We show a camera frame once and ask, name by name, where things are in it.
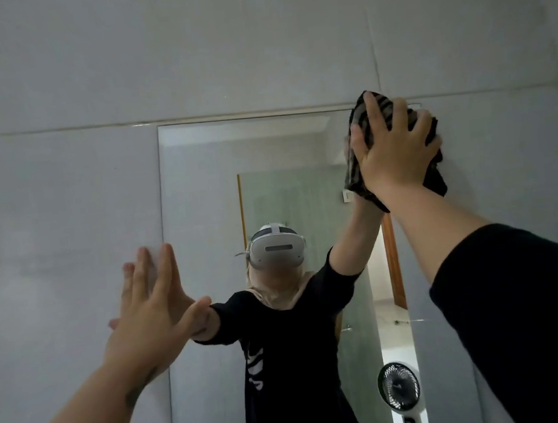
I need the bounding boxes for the dark striped cleaning cloth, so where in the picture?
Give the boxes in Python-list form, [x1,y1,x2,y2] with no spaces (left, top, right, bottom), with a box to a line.
[336,84,451,218]

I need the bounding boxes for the person's right hand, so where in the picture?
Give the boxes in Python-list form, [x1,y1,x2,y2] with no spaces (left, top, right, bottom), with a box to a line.
[345,84,449,202]

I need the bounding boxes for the frameless wall mirror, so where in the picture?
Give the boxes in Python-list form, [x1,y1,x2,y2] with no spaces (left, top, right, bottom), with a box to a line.
[138,95,486,423]

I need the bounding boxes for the white black electric fan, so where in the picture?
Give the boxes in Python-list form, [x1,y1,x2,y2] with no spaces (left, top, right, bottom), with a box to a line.
[375,359,426,423]

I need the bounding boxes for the person's left hand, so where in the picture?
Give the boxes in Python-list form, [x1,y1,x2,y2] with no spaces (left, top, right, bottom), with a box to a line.
[92,239,220,383]

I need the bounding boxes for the person's right forearm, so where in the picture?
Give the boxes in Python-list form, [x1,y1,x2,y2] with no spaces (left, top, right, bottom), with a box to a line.
[378,172,496,290]

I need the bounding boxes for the person's left forearm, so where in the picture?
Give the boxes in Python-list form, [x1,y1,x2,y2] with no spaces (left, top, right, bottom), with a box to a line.
[19,350,179,423]

